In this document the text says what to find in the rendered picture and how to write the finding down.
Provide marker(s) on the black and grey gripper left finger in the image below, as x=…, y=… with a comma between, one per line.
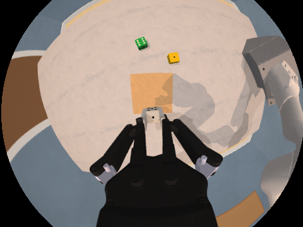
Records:
x=108, y=165

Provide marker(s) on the tan square mat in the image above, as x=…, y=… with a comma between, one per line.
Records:
x=151, y=90

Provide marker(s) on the green die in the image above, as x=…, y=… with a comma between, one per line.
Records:
x=141, y=43

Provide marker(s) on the white die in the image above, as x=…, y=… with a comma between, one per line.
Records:
x=152, y=115

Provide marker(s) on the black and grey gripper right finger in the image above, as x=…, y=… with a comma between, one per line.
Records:
x=206, y=160

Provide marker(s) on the yellow die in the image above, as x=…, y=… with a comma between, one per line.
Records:
x=173, y=58

